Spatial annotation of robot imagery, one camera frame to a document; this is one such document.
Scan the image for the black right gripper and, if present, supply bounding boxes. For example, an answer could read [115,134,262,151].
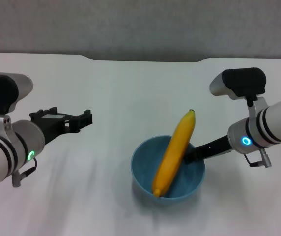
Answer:
[184,135,232,165]

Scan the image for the yellow banana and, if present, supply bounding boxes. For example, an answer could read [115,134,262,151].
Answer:
[151,109,197,198]

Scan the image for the blue bowl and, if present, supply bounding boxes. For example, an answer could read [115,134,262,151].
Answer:
[130,134,206,206]

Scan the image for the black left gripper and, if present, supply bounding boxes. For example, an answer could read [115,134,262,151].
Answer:
[29,107,93,146]

